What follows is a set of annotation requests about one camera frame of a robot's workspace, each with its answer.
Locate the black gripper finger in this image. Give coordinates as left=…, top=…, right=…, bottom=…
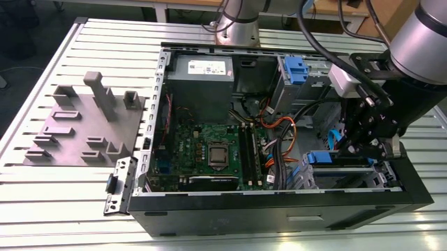
left=337, top=99, right=376, bottom=155
left=338, top=138, right=392, bottom=161

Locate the hard disk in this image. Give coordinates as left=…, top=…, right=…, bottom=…
left=307, top=151, right=377, bottom=168

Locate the metal disk bay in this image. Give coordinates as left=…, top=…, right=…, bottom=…
left=302, top=150, right=402, bottom=190

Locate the metal optical drive cage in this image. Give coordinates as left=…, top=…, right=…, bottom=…
left=271, top=54, right=346, bottom=117

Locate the blue drive latch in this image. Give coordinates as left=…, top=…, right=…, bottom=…
left=285, top=56, right=310, bottom=86

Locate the green RAM stick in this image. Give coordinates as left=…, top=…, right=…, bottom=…
left=249, top=122, right=263, bottom=187

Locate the brown wooden cabinet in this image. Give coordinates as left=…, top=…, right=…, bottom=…
left=360, top=0, right=421, bottom=42

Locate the CPU socket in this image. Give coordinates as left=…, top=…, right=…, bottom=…
left=206, top=140, right=234, bottom=172

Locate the silver CPU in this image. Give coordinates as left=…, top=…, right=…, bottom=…
left=209, top=148, right=230, bottom=163

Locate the black open PC case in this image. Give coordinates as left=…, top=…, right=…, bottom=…
left=126, top=41, right=436, bottom=237

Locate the grey power supply unit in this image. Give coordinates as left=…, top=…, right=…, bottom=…
left=163, top=54, right=235, bottom=125

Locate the black graphics card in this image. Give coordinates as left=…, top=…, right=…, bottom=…
left=177, top=174, right=242, bottom=192

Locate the green motherboard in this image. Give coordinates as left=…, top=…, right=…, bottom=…
left=145, top=121, right=277, bottom=193

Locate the grey parts rack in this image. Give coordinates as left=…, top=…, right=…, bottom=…
left=23, top=71, right=150, bottom=168

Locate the blue data wire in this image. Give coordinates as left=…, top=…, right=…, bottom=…
left=327, top=129, right=342, bottom=152

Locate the orange wire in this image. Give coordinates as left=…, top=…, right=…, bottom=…
left=261, top=117, right=299, bottom=168

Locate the black cable bundle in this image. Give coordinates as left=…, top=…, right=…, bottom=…
left=271, top=98, right=348, bottom=189

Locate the yellow black wire bundle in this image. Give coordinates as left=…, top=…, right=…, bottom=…
left=229, top=109, right=258, bottom=124

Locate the black camera cable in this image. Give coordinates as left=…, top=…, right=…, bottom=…
left=297, top=0, right=394, bottom=107

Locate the wooden desk white frame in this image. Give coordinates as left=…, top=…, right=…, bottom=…
left=307, top=0, right=372, bottom=35
left=53, top=0, right=225, bottom=24

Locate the red black twisted wire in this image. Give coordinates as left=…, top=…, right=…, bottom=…
left=162, top=93, right=175, bottom=151

